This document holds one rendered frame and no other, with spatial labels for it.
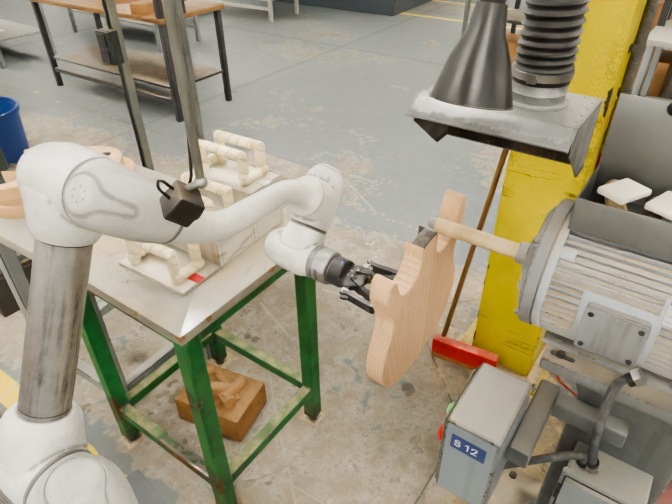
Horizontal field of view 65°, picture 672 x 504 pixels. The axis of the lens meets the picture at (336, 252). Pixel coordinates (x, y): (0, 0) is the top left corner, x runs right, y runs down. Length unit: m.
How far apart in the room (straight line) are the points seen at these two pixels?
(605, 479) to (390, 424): 1.26
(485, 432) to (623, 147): 0.54
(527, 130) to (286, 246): 0.67
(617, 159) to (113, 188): 0.86
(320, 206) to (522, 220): 1.02
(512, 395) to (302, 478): 1.31
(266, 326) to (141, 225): 1.86
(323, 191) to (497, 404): 0.65
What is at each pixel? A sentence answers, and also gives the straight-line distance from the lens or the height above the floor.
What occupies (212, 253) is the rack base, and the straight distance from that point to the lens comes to 1.57.
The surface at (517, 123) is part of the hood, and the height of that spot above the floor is 1.52.
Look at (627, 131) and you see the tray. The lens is 1.05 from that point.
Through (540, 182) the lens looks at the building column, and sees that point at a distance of 2.04.
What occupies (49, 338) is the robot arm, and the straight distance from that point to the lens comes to 1.16.
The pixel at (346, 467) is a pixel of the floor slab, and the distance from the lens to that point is 2.21.
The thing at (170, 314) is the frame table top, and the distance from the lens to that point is 1.47.
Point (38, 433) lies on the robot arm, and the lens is 1.25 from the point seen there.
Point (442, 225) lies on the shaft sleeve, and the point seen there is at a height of 1.26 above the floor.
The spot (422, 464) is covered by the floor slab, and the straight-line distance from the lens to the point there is 2.24.
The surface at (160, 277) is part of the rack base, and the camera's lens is 1.58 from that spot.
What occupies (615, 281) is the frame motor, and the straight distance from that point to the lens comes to 0.99.
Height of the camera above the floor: 1.87
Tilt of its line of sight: 36 degrees down
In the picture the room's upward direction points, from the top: 1 degrees counter-clockwise
